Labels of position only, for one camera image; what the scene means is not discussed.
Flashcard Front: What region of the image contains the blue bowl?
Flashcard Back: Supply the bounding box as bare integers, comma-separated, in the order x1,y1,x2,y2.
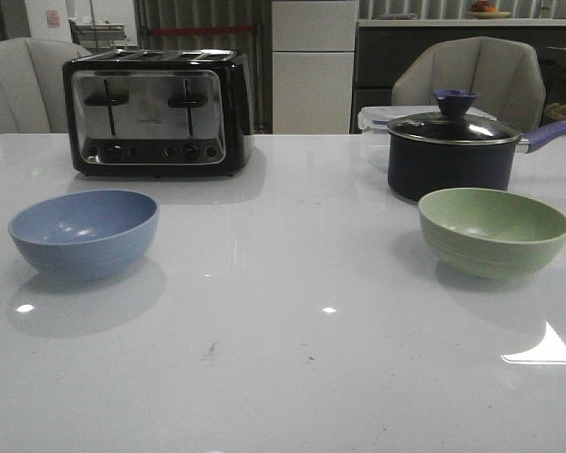
8,189,158,281

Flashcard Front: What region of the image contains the green bowl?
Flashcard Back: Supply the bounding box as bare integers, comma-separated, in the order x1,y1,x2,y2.
418,188,566,280

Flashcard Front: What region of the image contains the clear plastic food container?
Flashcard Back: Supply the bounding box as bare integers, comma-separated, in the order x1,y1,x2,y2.
358,105,495,173

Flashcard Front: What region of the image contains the dark blue saucepan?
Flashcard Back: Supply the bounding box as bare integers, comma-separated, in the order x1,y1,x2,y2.
388,121,566,202

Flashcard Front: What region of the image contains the black and chrome four-slot toaster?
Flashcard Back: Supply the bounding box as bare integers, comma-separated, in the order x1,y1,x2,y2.
62,49,254,176

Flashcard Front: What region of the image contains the glass pot lid blue knob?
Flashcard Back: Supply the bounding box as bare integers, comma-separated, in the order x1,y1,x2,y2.
388,89,521,144

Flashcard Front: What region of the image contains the red barrier belt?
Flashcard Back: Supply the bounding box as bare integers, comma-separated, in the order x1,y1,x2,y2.
147,25,256,37

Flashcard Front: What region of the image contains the beige armchair right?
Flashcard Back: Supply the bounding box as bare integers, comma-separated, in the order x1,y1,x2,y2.
391,36,546,131

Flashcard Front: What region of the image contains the beige armchair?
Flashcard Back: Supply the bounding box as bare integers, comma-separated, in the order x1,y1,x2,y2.
0,38,90,134
391,36,546,131

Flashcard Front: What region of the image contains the fruit bowl on counter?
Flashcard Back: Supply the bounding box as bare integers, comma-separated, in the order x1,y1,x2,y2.
467,0,511,19

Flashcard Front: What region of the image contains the beige armchair left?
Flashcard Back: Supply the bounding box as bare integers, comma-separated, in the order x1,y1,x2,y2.
0,38,90,134

